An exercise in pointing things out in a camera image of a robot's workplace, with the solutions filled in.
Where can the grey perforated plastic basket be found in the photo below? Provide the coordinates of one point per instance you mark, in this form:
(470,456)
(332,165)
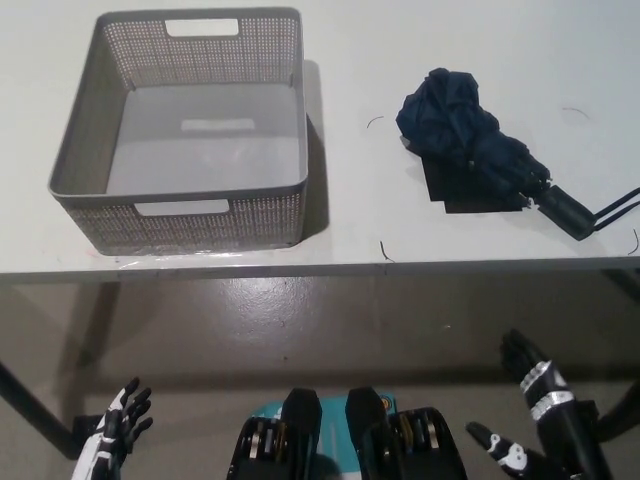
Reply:
(200,150)

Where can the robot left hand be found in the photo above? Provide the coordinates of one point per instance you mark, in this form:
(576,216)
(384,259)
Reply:
(117,420)

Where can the dark metal table leg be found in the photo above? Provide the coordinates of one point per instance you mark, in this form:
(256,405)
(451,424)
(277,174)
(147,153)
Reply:
(622,410)
(35,405)

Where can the black tape patch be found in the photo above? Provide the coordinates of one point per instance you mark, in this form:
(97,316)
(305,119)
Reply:
(455,192)

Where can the navy umbrella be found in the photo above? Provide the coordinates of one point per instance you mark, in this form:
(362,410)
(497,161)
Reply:
(450,120)

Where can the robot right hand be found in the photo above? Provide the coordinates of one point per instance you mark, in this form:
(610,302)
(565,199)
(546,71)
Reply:
(545,390)

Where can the black teal robot torso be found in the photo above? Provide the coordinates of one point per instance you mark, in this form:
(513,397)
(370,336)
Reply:
(280,445)

